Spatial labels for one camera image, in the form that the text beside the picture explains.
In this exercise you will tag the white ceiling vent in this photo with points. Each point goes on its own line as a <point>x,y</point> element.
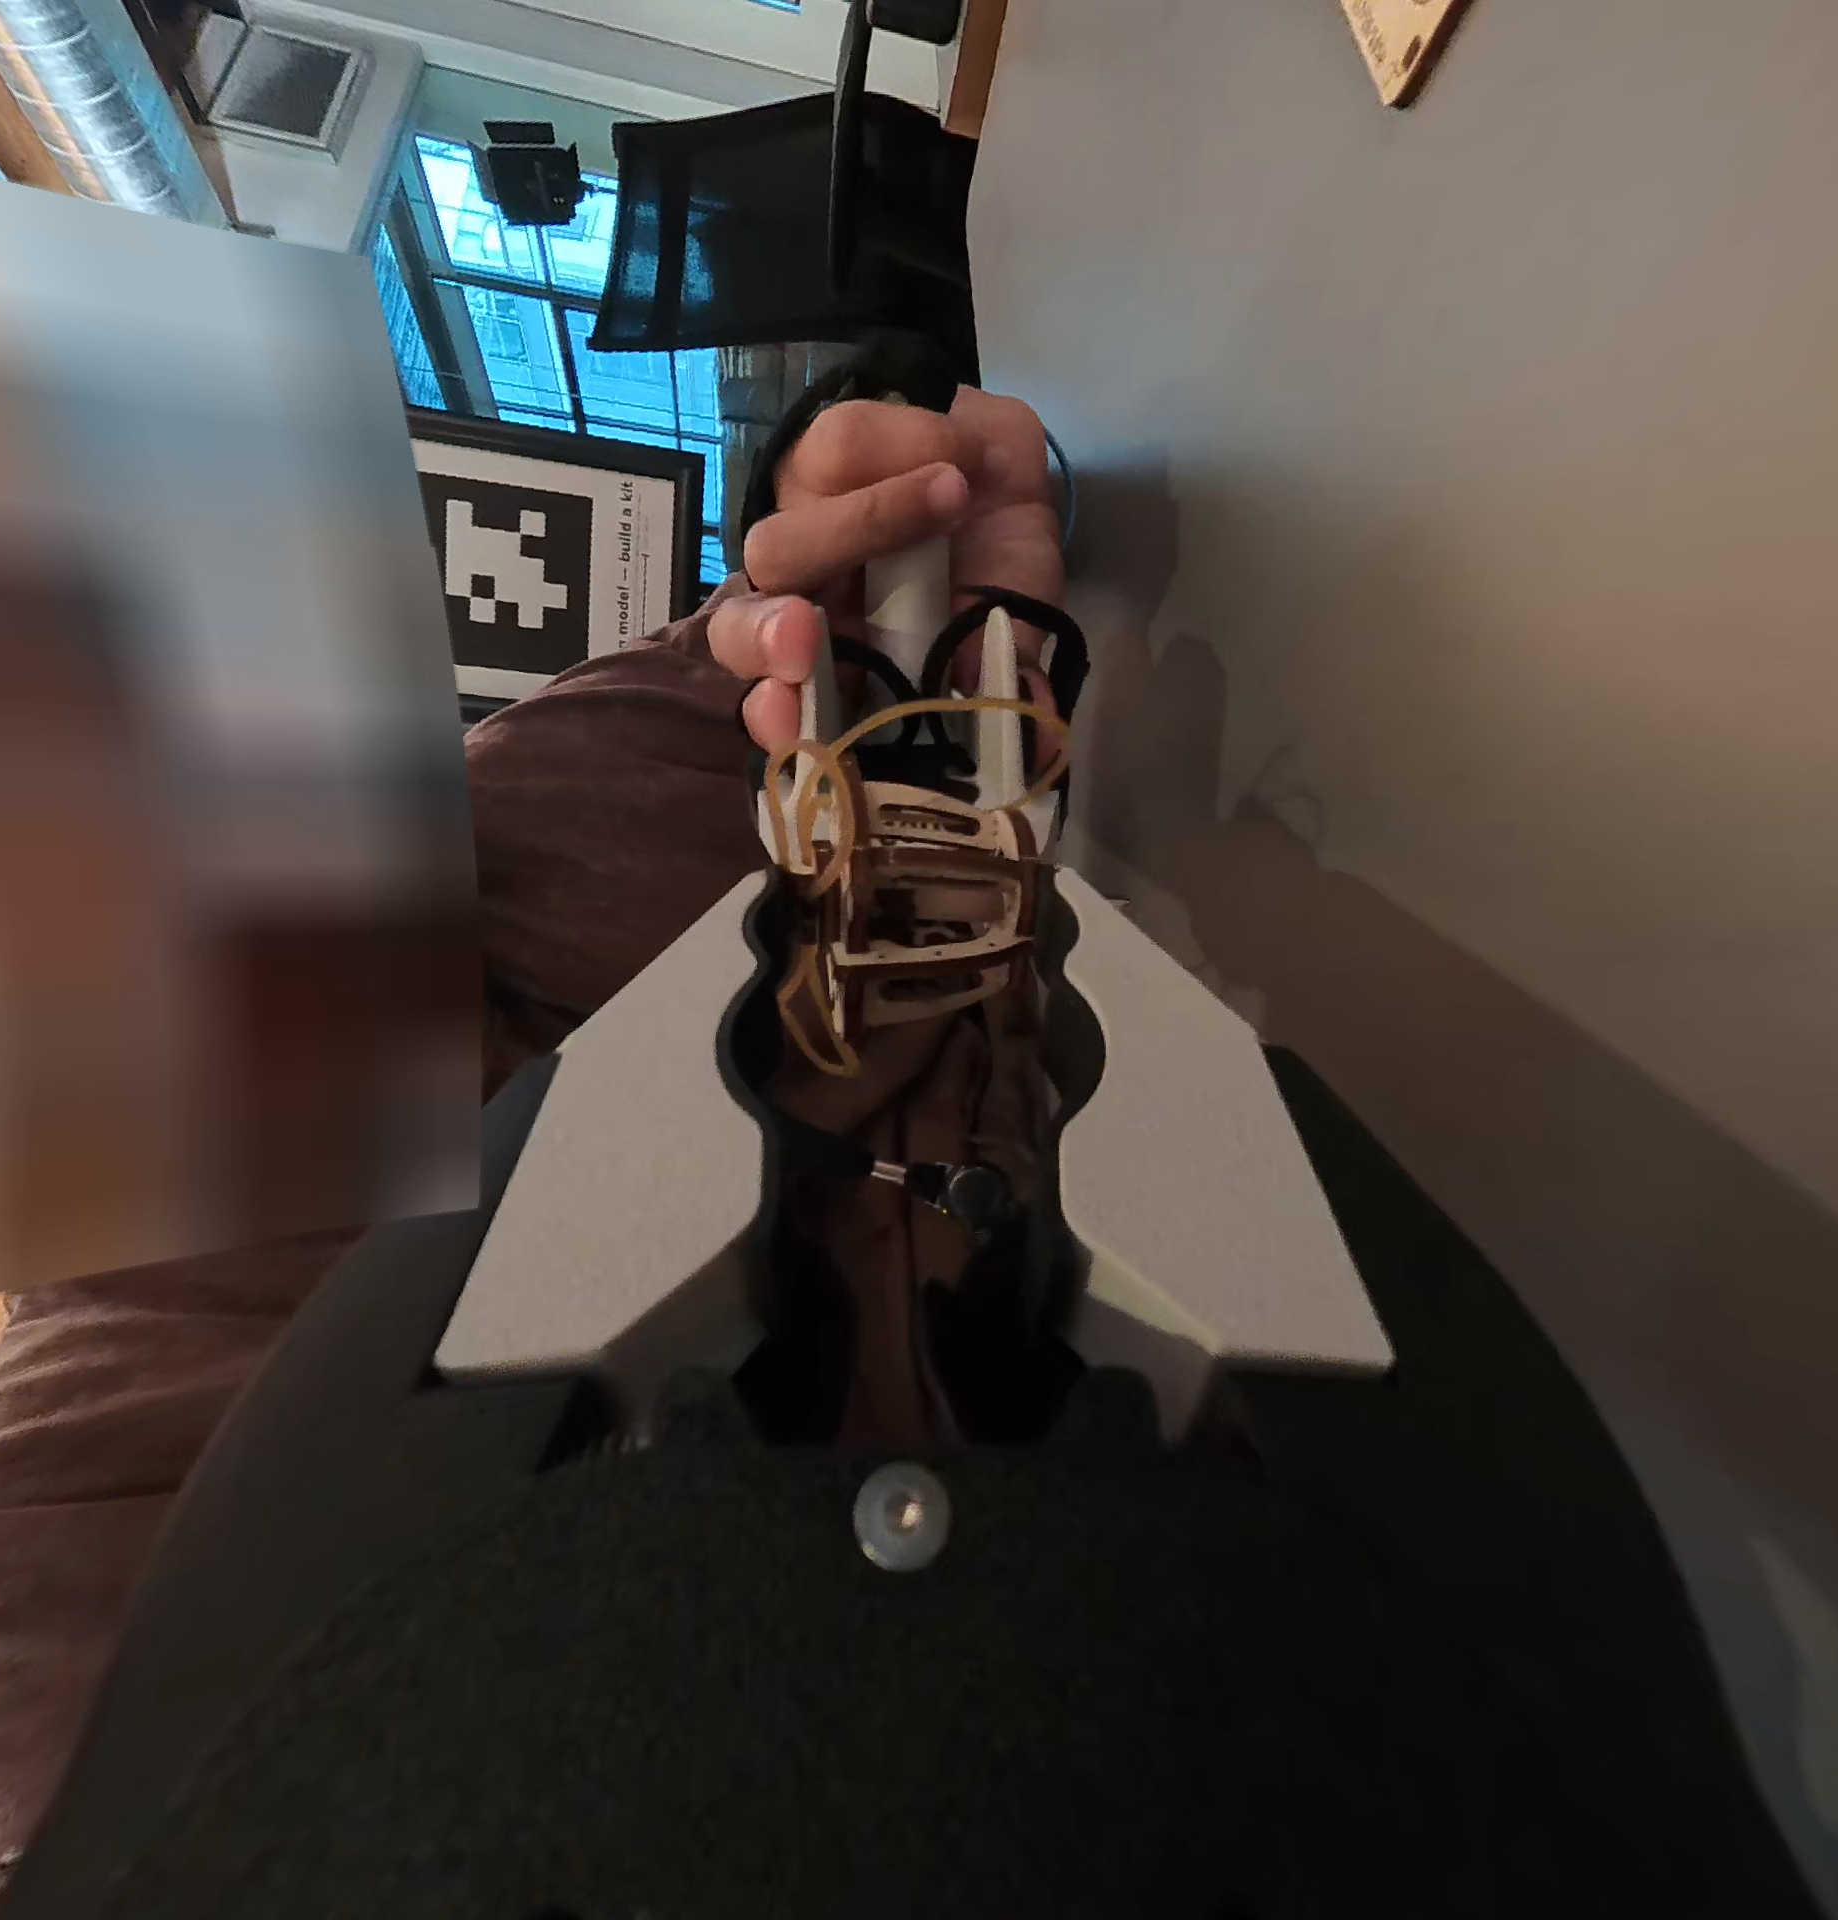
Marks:
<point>283,83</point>

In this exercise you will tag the person's left hand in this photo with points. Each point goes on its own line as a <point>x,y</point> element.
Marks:
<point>1003,481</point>

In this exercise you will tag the black framed poster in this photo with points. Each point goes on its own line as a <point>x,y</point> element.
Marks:
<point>507,562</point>

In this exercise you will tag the silver ventilation duct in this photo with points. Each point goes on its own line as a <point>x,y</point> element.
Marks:
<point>95,91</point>

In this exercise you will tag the tan rubber band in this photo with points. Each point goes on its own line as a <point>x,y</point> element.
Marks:
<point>811,1032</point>

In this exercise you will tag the wooden model assembly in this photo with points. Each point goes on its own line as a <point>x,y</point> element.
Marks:
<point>919,909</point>

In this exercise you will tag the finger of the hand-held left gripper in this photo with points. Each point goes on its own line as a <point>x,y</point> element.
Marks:
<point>814,705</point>
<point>1003,705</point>

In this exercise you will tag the black studio light panel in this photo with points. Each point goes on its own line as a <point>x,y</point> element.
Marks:
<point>527,172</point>

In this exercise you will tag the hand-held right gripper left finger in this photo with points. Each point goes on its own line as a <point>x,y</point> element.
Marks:
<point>618,1201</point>

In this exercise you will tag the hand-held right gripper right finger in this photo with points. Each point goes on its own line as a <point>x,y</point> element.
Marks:
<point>1218,1201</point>

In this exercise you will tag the wooden model parts sheet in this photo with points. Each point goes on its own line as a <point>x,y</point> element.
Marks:
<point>1407,39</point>

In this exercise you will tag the brown wooden board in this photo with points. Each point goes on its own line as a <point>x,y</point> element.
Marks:
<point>978,44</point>

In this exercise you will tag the window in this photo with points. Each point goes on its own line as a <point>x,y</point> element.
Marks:
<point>514,331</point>

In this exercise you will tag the black mesh chair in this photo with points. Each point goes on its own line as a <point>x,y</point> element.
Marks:
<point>739,224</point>

